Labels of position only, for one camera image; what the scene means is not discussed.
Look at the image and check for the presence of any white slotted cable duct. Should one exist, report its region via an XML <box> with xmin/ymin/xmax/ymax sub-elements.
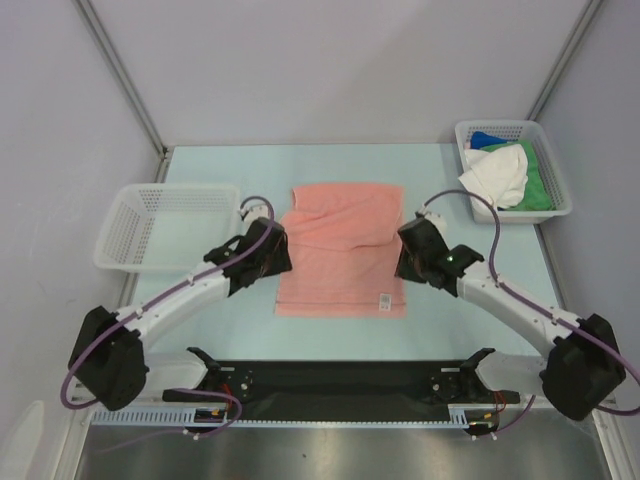
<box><xmin>90</xmin><ymin>406</ymin><xmax>488</xmax><ymax>429</ymax></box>

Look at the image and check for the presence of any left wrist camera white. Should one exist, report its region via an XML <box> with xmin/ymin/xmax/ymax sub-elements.
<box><xmin>239</xmin><ymin>205</ymin><xmax>269</xmax><ymax>223</ymax></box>

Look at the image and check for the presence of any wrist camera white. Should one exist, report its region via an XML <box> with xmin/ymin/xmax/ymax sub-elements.
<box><xmin>417</xmin><ymin>211</ymin><xmax>447</xmax><ymax>235</ymax></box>
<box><xmin>239</xmin><ymin>205</ymin><xmax>269</xmax><ymax>223</ymax></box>

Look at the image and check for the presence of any empty white plastic basket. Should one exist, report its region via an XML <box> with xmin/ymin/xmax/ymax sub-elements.
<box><xmin>93</xmin><ymin>183</ymin><xmax>240</xmax><ymax>273</ymax></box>

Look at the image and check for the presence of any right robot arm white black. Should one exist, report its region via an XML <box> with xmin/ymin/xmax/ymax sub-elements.
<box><xmin>396</xmin><ymin>216</ymin><xmax>626</xmax><ymax>421</ymax></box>

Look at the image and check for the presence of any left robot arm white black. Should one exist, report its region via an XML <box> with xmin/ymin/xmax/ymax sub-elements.
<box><xmin>61</xmin><ymin>217</ymin><xmax>292</xmax><ymax>411</ymax></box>

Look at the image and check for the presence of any aluminium corner post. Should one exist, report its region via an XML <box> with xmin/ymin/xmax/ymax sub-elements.
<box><xmin>526</xmin><ymin>0</ymin><xmax>608</xmax><ymax>121</ymax></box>
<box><xmin>71</xmin><ymin>0</ymin><xmax>168</xmax><ymax>158</ymax></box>

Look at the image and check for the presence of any blue towel in basket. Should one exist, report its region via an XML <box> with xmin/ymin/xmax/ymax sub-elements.
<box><xmin>469</xmin><ymin>131</ymin><xmax>505</xmax><ymax>150</ymax></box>

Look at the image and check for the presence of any white basket with towels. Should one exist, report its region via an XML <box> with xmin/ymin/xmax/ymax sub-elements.
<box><xmin>454</xmin><ymin>119</ymin><xmax>572</xmax><ymax>224</ymax></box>

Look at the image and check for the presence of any left aluminium corner post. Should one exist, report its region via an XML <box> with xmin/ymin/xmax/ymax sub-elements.
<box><xmin>71</xmin><ymin>0</ymin><xmax>168</xmax><ymax>158</ymax></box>

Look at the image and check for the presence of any pink terry towel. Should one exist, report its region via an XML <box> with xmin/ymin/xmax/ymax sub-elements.
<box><xmin>275</xmin><ymin>183</ymin><xmax>407</xmax><ymax>318</ymax></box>

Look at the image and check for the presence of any green towel in basket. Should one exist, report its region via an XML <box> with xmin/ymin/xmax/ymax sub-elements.
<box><xmin>481</xmin><ymin>140</ymin><xmax>553</xmax><ymax>211</ymax></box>

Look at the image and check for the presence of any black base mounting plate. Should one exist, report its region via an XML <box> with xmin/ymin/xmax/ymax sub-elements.
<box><xmin>162</xmin><ymin>360</ymin><xmax>497</xmax><ymax>423</ymax></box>

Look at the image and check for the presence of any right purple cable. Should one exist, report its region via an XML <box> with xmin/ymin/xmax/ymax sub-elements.
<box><xmin>419</xmin><ymin>188</ymin><xmax>640</xmax><ymax>441</ymax></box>

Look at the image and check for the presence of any white towel in basket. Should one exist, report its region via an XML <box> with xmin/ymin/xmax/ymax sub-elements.
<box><xmin>459</xmin><ymin>144</ymin><xmax>528</xmax><ymax>210</ymax></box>

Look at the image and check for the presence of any right aluminium corner post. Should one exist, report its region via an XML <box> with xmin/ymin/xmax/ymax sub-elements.
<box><xmin>526</xmin><ymin>0</ymin><xmax>608</xmax><ymax>121</ymax></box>

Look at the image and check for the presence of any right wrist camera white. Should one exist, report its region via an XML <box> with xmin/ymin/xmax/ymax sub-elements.
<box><xmin>417</xmin><ymin>211</ymin><xmax>447</xmax><ymax>235</ymax></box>

